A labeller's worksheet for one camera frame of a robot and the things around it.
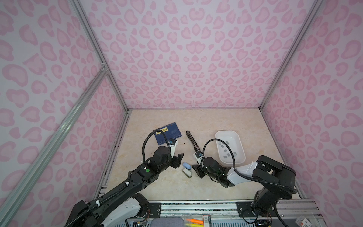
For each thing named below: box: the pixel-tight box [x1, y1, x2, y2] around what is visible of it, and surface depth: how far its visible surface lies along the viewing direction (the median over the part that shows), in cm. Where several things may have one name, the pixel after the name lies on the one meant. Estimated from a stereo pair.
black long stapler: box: [186, 130, 203, 154], surface depth 100 cm
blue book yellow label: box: [153, 122, 183, 146], surface depth 107 cm
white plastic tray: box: [215, 130, 246, 168], surface depth 95 cm
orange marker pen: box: [186, 218, 204, 225], surface depth 71 cm
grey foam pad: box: [150, 217, 185, 227], surface depth 69 cm
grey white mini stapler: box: [181, 167, 193, 179], surface depth 86 cm
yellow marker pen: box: [185, 223, 204, 227], surface depth 71 cm
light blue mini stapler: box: [182, 161, 192, 171], surface depth 89 cm
